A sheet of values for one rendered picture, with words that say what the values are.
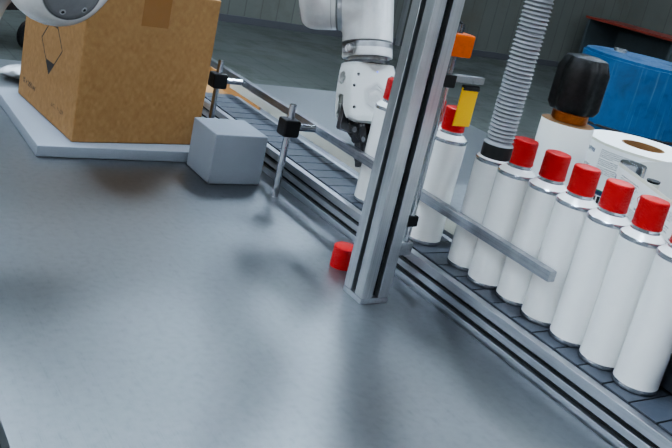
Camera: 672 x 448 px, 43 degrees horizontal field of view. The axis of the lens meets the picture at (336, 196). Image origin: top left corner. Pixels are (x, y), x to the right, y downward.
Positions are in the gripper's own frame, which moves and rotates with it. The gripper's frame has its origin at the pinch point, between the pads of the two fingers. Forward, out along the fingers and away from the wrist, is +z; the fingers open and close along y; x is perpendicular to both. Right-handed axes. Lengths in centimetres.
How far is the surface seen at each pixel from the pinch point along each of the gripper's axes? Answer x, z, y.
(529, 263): -42.1, 13.7, -4.5
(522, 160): -37.4, 1.0, -1.4
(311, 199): 8.3, 7.7, -5.0
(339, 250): -14.7, 14.2, -14.2
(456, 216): -28.4, 8.7, -4.5
